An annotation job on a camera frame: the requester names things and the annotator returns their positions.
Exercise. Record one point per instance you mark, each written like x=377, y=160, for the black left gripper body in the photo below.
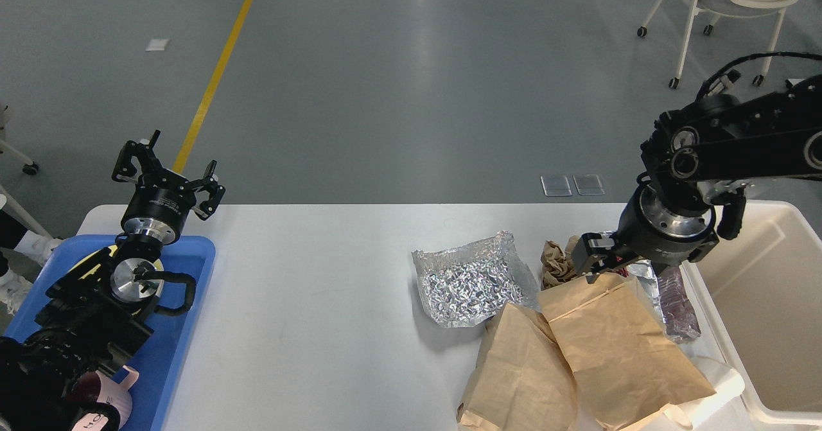
x=160, y=213

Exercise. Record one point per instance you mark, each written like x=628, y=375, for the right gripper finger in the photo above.
x=597, y=253
x=661, y=270

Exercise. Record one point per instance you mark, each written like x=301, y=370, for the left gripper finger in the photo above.
x=203, y=195
x=138, y=164

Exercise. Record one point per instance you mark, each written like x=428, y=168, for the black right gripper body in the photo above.
x=648, y=230

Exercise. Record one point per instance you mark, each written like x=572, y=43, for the brown paper bag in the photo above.
x=627, y=370
x=521, y=380

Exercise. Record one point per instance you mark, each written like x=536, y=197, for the pink ribbed mug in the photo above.
x=97, y=388

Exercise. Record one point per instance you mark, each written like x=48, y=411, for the yellow plastic plate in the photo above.
x=122, y=280

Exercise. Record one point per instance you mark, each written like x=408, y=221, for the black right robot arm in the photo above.
x=699, y=161

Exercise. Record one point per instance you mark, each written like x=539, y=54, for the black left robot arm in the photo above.
x=96, y=317

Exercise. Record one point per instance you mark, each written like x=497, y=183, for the crumpled brown paper ball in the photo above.
x=557, y=265

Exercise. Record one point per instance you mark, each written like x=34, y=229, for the right clear floor plate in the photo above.
x=589, y=185

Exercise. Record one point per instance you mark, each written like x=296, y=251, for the clear floor plate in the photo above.
x=589, y=185
x=556, y=186

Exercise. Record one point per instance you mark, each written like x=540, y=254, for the left clear floor plate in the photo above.
x=556, y=186

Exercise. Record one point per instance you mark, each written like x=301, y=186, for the beige plastic bin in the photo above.
x=757, y=299

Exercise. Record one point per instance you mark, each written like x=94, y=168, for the crumpled aluminium foil sheet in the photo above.
x=464, y=286

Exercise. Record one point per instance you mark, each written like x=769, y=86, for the white paper cup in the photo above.
x=725, y=380

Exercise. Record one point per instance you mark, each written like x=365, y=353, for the blue plastic tray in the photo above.
x=160, y=360

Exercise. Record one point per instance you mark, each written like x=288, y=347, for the person in black clothes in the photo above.
x=37, y=247

